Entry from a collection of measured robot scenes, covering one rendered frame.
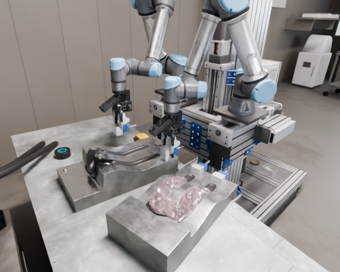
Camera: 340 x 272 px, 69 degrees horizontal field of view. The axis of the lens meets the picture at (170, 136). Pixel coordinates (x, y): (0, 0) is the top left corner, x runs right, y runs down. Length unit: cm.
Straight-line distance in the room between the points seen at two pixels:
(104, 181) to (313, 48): 616
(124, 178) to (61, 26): 199
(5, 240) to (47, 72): 194
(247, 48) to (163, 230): 79
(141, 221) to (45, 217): 41
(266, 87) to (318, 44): 557
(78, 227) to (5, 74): 191
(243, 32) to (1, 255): 118
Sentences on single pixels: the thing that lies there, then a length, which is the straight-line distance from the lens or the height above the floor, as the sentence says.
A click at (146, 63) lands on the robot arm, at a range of 129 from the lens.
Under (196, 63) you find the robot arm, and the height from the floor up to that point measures 130.
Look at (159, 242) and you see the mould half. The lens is 78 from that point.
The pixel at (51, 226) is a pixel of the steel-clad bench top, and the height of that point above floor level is 80.
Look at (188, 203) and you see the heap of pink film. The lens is 92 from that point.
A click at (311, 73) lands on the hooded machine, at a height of 36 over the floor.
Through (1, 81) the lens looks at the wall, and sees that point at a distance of 267.
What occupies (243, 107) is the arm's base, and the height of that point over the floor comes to 108.
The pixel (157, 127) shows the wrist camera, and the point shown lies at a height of 104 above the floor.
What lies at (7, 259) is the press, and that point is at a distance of 103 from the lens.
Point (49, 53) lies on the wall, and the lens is 275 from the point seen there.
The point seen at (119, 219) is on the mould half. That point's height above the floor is 91.
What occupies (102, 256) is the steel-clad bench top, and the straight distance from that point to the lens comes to 91.
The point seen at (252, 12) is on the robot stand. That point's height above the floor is 152.
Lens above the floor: 151
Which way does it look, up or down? 26 degrees down
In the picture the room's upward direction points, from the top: 2 degrees clockwise
